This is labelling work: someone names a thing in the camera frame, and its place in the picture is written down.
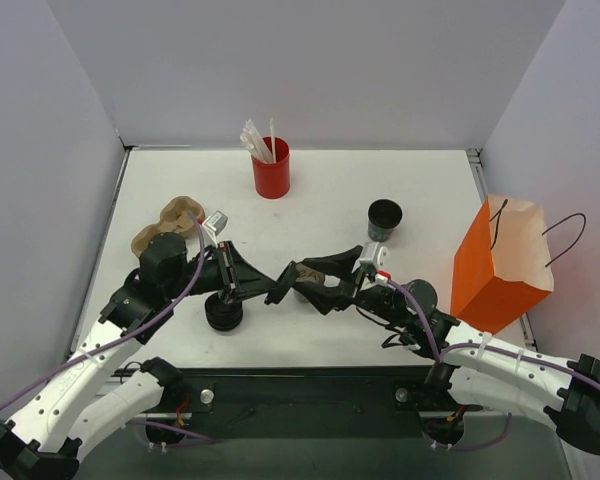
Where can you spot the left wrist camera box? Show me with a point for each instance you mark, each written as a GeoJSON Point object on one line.
{"type": "Point", "coordinates": [214, 225]}

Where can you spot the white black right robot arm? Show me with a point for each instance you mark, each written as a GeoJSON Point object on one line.
{"type": "Point", "coordinates": [473, 366]}

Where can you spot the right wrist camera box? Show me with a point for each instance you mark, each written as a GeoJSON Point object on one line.
{"type": "Point", "coordinates": [373, 258]}

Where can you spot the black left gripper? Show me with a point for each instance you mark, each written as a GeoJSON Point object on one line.
{"type": "Point", "coordinates": [227, 272]}

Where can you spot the stack of black lids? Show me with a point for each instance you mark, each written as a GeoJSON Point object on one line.
{"type": "Point", "coordinates": [221, 316]}

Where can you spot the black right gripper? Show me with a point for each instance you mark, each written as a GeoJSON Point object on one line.
{"type": "Point", "coordinates": [357, 282]}

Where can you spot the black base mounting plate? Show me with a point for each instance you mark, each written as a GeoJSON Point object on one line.
{"type": "Point", "coordinates": [304, 403]}

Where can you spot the brown cardboard cup carrier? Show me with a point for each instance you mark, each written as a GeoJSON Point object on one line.
{"type": "Point", "coordinates": [174, 218]}

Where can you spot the orange paper bag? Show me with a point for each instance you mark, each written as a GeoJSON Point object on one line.
{"type": "Point", "coordinates": [503, 266]}

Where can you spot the white wrapped straw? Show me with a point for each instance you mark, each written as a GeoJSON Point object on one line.
{"type": "Point", "coordinates": [273, 141]}

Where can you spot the red cylindrical straw holder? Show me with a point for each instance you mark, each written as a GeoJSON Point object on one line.
{"type": "Point", "coordinates": [272, 181]}

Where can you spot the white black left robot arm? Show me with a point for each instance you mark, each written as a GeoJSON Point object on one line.
{"type": "Point", "coordinates": [49, 436]}

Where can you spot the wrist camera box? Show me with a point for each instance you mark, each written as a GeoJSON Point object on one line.
{"type": "Point", "coordinates": [373, 258]}
{"type": "Point", "coordinates": [214, 225]}

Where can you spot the black paper coffee cup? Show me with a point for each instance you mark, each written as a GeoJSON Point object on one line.
{"type": "Point", "coordinates": [307, 275]}

